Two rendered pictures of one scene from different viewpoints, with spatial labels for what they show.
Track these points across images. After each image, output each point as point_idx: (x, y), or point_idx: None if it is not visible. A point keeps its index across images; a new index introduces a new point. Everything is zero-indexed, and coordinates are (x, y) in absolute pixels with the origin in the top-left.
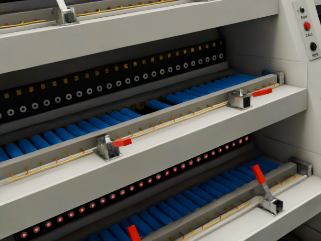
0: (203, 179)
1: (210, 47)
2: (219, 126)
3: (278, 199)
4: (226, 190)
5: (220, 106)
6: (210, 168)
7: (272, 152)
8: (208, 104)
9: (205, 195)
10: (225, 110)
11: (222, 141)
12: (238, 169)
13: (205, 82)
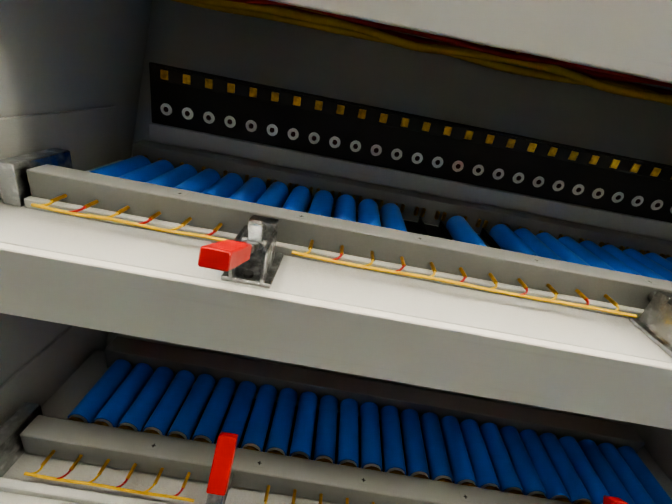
0: (479, 415)
1: (664, 178)
2: (575, 364)
3: None
4: (509, 477)
5: (611, 313)
6: (509, 402)
7: (671, 461)
8: (582, 291)
9: (457, 453)
10: (622, 330)
11: (560, 402)
12: (567, 445)
13: (602, 243)
